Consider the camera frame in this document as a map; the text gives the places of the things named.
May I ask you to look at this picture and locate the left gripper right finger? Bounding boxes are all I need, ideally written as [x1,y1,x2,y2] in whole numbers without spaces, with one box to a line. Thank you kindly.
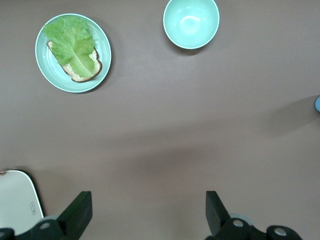
[205,190,269,240]

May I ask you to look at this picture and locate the green lettuce leaf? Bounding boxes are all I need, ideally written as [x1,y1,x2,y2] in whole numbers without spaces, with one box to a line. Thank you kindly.
[42,15,97,78]

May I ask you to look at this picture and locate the mint green plate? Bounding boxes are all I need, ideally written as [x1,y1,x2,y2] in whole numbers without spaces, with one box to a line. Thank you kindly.
[34,12,113,94]

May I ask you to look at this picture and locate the mint green bowl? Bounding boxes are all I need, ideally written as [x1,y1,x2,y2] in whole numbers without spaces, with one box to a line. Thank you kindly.
[162,0,221,50]

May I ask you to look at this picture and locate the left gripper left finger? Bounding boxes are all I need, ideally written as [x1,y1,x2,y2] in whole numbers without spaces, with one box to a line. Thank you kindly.
[14,191,94,240]

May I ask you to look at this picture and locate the bread slice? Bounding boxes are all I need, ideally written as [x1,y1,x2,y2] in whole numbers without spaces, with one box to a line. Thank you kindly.
[46,39,103,83]

